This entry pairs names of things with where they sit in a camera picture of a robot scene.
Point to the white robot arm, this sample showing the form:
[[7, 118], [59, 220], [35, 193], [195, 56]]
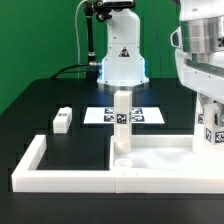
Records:
[[198, 43]]

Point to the marker base plate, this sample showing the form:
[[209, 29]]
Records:
[[140, 115]]

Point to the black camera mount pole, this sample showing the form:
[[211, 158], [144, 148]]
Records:
[[92, 72]]

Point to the white U-shaped frame fence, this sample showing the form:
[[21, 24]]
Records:
[[27, 177]]

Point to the white desk top tray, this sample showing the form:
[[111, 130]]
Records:
[[167, 164]]

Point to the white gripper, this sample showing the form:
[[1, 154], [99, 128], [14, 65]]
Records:
[[204, 78]]

